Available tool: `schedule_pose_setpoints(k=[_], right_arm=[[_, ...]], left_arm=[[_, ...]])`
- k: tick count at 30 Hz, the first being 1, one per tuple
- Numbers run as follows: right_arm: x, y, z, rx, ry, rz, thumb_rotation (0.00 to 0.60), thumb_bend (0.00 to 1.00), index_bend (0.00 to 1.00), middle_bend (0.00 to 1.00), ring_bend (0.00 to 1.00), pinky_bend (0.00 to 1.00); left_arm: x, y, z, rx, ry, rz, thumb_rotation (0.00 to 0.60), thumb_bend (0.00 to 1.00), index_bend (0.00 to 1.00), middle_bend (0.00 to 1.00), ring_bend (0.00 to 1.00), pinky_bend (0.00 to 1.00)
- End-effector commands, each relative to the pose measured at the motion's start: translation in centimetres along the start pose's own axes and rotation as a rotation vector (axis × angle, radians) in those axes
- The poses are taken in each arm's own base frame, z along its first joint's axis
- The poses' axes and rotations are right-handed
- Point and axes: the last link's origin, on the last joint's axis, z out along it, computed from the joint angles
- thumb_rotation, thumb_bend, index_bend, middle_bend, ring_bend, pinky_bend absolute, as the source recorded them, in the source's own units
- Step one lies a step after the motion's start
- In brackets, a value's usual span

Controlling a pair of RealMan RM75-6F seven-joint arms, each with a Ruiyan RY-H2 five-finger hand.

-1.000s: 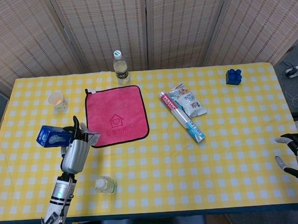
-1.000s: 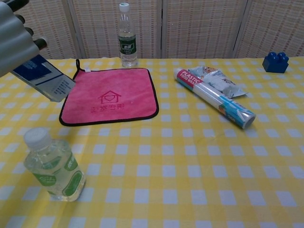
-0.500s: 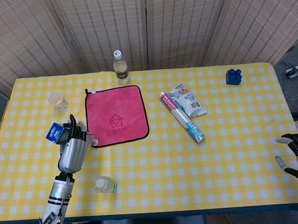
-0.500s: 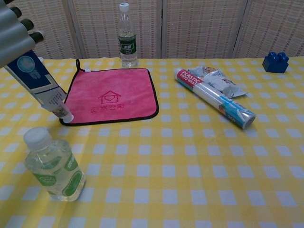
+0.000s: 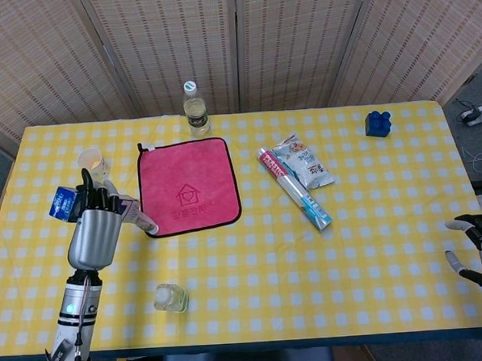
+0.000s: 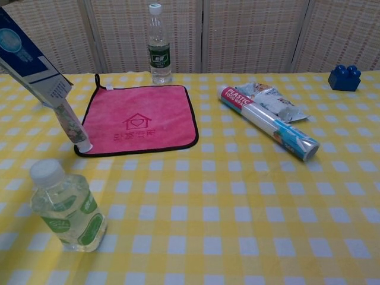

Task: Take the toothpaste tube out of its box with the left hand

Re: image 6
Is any floral toothpaste tube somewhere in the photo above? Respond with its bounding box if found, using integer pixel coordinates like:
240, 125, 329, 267
52, 99, 93, 151

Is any blue toothpaste box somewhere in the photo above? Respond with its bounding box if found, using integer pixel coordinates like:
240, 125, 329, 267
0, 6, 74, 110

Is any pink towel with black trim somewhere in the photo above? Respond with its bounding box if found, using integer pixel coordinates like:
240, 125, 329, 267
73, 73, 199, 157

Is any yellow white checkered tablecloth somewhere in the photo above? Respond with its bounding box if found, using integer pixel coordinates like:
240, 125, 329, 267
0, 70, 380, 285

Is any plastic food wrap roll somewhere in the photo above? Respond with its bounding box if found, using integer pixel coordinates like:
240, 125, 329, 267
218, 84, 321, 163

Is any tall clear water bottle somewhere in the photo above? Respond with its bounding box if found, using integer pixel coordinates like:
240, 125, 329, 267
147, 2, 173, 85

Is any white blue snack bag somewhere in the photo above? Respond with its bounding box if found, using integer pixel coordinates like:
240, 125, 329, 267
235, 82, 309, 123

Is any beige woven folding screen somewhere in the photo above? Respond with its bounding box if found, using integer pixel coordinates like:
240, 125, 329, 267
0, 0, 380, 75

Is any short clear bottle white cap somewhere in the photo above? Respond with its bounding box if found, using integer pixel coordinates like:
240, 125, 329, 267
28, 159, 108, 253

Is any blue building block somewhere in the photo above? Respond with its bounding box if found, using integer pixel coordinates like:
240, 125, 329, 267
327, 64, 362, 92

